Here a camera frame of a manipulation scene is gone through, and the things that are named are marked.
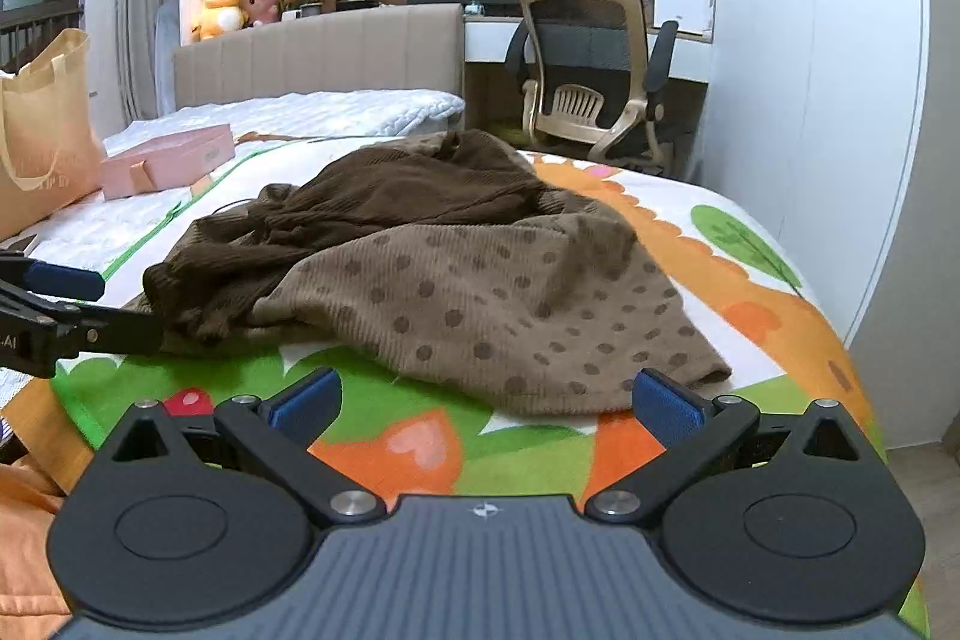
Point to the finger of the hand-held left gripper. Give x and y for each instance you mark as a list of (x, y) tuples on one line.
[(64, 281), (124, 331)]

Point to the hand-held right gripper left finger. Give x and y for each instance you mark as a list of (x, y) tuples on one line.
[(306, 401)]

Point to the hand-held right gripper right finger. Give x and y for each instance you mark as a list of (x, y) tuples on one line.
[(667, 411)]

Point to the brown polka-dot knit sweater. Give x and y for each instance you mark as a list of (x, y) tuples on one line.
[(450, 280)]

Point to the colourful printed blanket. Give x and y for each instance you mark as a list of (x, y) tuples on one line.
[(750, 310)]

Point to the beige tote bag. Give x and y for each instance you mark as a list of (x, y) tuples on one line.
[(41, 130)]

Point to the pink gift box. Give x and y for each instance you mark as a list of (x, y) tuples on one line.
[(169, 156)]

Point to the orange cloth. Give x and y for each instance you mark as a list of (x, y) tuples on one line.
[(26, 550)]

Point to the white quilted bed cover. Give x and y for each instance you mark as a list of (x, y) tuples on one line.
[(330, 111)]

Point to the yellow plush toy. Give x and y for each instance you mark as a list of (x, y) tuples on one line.
[(219, 10)]

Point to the beige padded headboard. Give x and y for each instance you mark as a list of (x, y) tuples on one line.
[(322, 51)]

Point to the white wardrobe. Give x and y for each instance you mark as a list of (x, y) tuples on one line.
[(825, 85)]

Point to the beige and black office chair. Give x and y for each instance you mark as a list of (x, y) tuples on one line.
[(585, 48)]

